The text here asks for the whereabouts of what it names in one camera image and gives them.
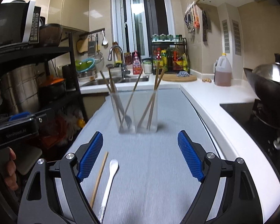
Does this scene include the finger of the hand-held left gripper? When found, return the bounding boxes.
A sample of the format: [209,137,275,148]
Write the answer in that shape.
[8,108,55,128]

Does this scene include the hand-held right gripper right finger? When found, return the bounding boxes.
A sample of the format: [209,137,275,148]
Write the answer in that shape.
[177,130,263,224]

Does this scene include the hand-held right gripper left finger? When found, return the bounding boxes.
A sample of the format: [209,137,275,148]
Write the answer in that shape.
[17,131,104,224]

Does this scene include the white spoon with striped handle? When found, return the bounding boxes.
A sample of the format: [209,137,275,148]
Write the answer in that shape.
[99,159,119,223]

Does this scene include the white-handled metal fork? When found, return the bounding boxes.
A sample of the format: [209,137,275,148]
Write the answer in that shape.
[112,93,133,130]

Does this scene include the clear plastic utensil holder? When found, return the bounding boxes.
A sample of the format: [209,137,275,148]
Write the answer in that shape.
[110,91,159,134]

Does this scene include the wooden utensils behind faucet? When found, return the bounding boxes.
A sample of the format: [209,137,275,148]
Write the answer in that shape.
[113,49,123,62]

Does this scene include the person's left hand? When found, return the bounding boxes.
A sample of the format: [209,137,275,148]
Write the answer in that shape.
[3,148,17,191]

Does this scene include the stacked steel steamer pot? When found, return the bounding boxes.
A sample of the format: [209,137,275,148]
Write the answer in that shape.
[0,63,40,115]

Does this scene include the grey table cloth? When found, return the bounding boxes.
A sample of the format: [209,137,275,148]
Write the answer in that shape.
[54,89,224,224]

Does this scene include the bundle of plastic bags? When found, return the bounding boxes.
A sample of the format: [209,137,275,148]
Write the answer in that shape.
[56,105,84,133]

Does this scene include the black pot with orange lid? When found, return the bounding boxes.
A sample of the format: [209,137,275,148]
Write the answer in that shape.
[40,78,67,96]

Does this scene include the black metal shelf rack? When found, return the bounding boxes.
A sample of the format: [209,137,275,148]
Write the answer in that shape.
[0,33,89,152]

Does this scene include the black gas stove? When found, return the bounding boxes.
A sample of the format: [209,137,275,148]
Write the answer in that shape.
[220,99,280,180]

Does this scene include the steel sink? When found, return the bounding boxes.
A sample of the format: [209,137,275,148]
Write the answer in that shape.
[80,75,150,87]

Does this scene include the round wooden cutting board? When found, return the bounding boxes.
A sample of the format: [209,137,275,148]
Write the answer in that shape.
[162,73,198,82]

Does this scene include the green plastic basin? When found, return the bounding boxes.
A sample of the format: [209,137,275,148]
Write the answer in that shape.
[75,58,95,73]

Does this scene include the brown glass bowl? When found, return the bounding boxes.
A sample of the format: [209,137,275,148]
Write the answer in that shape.
[39,23,63,47]

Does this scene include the cooking oil jug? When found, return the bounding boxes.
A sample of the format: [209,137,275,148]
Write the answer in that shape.
[214,53,232,86]

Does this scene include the steel kitchen faucet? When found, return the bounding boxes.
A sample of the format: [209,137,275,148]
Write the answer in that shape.
[107,45,131,78]

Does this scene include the black microwave oven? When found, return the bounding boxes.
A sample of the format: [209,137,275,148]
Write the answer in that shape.
[0,0,42,49]

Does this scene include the hanging wooden board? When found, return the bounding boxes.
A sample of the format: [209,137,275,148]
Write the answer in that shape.
[77,37,89,54]

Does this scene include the row of sauce bottles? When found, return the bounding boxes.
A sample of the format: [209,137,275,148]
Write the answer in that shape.
[153,47,189,71]

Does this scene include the white jar with green lid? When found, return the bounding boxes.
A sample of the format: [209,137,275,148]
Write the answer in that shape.
[143,61,153,74]

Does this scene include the metal mesh strainer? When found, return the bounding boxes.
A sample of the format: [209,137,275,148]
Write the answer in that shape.
[93,51,104,63]

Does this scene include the black wok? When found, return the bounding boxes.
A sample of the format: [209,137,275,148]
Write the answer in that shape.
[243,68,280,129]

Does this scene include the metal grater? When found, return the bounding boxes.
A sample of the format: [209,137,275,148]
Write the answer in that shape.
[87,35,97,56]

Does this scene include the red refill pouch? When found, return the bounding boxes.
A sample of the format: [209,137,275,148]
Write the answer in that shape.
[132,51,143,74]

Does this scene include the black spice rack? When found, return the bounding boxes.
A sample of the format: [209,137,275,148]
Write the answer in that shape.
[151,40,190,74]

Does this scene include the steel wok lid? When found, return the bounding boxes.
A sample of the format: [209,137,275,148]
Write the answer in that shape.
[252,54,280,83]

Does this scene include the row of small spice jars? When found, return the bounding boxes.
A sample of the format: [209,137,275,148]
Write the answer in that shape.
[152,34,183,41]

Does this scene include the hanging cleaver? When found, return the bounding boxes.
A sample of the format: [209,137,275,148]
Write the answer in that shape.
[202,10,211,42]

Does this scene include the bunch of hanging kitchen tools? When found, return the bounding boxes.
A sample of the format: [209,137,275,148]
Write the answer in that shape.
[184,2,200,33]

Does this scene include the white framed window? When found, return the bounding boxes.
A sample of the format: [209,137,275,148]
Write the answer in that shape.
[111,0,175,59]

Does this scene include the black wall rail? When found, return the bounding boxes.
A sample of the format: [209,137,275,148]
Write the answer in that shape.
[79,28,105,38]

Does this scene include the grey wall vent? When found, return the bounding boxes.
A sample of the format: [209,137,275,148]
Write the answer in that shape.
[222,20,230,53]
[232,20,242,56]

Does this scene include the white wall hook rail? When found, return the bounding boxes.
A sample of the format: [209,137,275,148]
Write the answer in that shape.
[184,1,196,13]

